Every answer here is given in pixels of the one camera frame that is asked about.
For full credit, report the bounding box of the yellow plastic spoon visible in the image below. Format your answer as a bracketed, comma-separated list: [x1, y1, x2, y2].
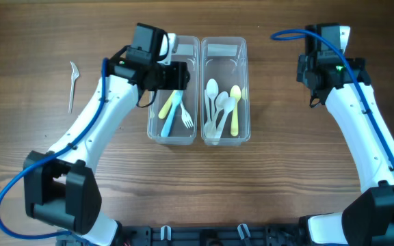
[230, 85, 241, 137]

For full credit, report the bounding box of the clear plastic container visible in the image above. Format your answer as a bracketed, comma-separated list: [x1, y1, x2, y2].
[199, 37, 251, 146]
[147, 36, 200, 145]

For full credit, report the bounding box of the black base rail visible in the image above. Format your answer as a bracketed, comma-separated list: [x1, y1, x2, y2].
[111, 223, 307, 246]

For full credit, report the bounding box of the thin clear plastic fork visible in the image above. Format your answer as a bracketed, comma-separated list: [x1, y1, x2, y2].
[68, 61, 80, 113]

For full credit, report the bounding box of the left clear plastic container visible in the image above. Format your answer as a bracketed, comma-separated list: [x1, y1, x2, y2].
[147, 36, 200, 145]

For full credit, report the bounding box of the white small spoon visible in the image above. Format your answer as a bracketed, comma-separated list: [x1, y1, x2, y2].
[206, 79, 219, 120]

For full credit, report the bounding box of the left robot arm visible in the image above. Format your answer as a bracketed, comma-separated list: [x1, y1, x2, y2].
[21, 46, 189, 245]

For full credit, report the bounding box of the right clear plastic container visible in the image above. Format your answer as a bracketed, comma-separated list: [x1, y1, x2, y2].
[199, 37, 251, 146]

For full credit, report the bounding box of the white thick-handled spoon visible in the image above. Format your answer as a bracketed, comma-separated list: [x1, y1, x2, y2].
[214, 97, 236, 139]

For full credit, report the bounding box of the beige wooden fork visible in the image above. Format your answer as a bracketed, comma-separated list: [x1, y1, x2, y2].
[158, 90, 176, 119]

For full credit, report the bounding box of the left blue cable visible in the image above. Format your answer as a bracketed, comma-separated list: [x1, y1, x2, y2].
[0, 57, 111, 241]

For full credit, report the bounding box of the right blue cable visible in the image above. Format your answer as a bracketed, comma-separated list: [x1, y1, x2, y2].
[270, 29, 394, 219]

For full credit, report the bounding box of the white slim spoon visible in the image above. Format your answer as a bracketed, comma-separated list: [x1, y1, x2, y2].
[205, 92, 228, 138]

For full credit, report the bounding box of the blue cable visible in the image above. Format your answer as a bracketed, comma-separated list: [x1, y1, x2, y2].
[270, 29, 394, 219]
[0, 57, 111, 241]

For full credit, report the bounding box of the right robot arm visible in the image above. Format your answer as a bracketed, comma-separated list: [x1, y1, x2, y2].
[297, 51, 394, 245]

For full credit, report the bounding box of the white slim plastic fork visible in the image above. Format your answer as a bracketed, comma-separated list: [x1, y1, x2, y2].
[181, 102, 194, 128]

